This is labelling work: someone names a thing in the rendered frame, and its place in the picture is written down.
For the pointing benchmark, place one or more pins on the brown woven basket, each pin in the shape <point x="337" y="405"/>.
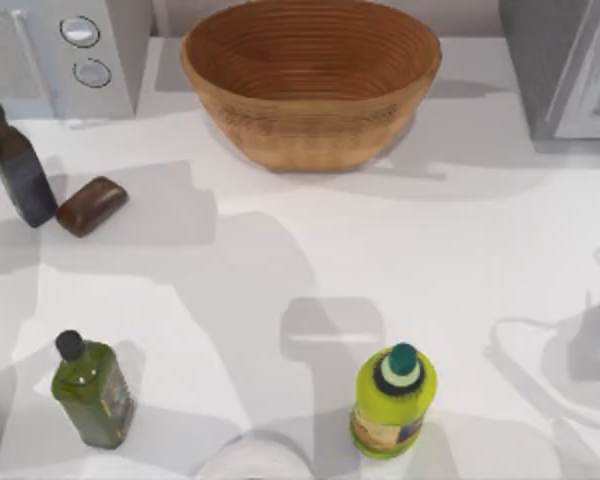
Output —
<point x="310" y="85"/>

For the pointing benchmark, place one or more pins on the lime green round bottle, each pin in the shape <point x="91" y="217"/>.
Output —
<point x="392" y="405"/>

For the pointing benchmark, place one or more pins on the brown bread loaf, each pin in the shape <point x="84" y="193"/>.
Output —
<point x="92" y="205"/>

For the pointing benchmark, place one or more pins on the green square bottle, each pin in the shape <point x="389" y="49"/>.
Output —
<point x="92" y="395"/>

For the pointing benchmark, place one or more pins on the small round microwave knob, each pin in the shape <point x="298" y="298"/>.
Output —
<point x="91" y="72"/>

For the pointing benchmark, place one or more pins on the dark square bottle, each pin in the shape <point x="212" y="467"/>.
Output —
<point x="22" y="170"/>

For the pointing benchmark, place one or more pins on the large round microwave knob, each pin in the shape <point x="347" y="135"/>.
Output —
<point x="79" y="29"/>

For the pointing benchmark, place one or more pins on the pale microwave oven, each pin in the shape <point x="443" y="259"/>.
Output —
<point x="40" y="60"/>

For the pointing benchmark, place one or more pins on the grey cabinet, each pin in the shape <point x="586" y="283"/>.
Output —
<point x="565" y="65"/>

